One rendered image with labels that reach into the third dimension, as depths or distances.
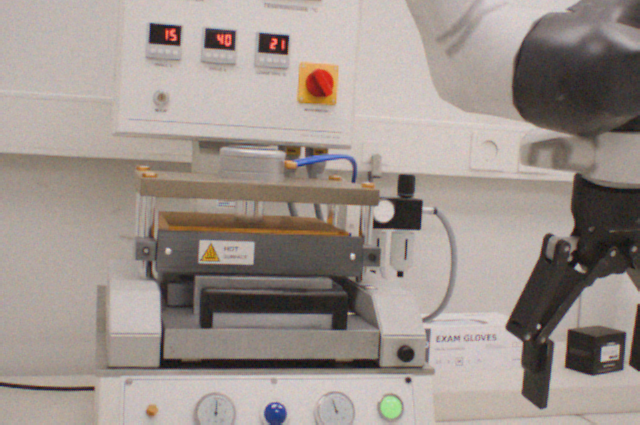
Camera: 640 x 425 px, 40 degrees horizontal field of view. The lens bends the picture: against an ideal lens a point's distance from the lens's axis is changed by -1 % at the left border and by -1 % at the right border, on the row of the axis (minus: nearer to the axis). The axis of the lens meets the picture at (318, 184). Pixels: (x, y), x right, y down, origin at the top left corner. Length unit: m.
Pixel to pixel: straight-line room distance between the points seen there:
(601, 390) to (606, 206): 0.74
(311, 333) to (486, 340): 0.65
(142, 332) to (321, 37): 0.52
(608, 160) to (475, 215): 0.93
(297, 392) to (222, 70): 0.48
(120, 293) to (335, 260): 0.24
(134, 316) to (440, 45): 0.40
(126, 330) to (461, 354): 0.74
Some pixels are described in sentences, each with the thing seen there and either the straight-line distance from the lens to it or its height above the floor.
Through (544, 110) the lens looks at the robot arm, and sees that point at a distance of 0.71.
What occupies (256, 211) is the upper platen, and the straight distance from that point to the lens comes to 1.06.
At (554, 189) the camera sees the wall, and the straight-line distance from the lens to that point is 1.79.
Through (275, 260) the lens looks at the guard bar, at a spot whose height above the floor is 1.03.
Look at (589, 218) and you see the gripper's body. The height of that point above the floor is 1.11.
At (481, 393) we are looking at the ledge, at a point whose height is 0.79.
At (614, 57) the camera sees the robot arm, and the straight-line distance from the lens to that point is 0.70.
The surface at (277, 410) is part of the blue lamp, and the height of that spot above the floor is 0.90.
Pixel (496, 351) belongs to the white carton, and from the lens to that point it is 1.53.
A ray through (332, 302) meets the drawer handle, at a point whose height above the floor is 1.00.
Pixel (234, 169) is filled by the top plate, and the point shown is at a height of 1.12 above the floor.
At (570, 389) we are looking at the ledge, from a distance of 1.48.
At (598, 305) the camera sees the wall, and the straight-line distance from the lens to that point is 1.88.
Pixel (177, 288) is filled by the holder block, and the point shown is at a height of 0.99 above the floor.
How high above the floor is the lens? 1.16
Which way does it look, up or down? 3 degrees down
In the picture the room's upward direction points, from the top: 4 degrees clockwise
